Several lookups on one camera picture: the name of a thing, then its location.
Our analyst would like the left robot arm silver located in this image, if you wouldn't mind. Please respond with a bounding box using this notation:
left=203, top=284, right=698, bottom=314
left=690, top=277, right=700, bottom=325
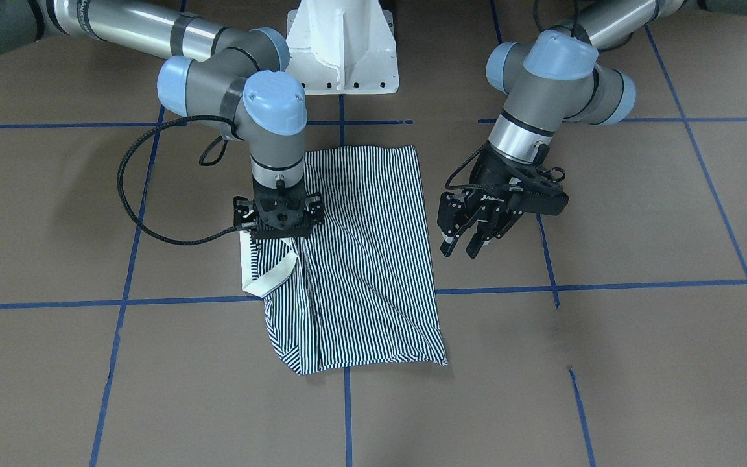
left=438, top=1, right=747, bottom=257

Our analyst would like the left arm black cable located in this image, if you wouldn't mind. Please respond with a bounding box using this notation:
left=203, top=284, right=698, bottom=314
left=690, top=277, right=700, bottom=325
left=445, top=0, right=582, bottom=195

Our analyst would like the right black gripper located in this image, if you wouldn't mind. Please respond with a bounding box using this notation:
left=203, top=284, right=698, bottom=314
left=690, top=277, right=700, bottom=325
left=233, top=178, right=324, bottom=240

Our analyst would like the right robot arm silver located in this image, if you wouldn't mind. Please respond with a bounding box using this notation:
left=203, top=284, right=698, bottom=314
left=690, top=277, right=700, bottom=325
left=0, top=1, right=324, bottom=243

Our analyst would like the striped polo shirt white collar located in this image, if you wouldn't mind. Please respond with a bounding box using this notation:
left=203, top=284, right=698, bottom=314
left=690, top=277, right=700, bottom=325
left=240, top=145, right=447, bottom=375

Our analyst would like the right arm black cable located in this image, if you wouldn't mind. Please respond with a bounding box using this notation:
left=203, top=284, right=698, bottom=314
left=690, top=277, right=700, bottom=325
left=117, top=115, right=251, bottom=246

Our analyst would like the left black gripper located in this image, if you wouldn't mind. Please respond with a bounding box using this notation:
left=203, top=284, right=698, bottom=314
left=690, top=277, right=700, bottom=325
left=438, top=143, right=569, bottom=258

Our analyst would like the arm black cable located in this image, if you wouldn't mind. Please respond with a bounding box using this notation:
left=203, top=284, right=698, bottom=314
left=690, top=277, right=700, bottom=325
left=117, top=115, right=251, bottom=246
left=445, top=0, right=582, bottom=195

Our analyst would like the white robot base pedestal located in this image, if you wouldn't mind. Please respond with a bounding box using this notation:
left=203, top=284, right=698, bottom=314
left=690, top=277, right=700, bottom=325
left=287, top=1, right=400, bottom=95

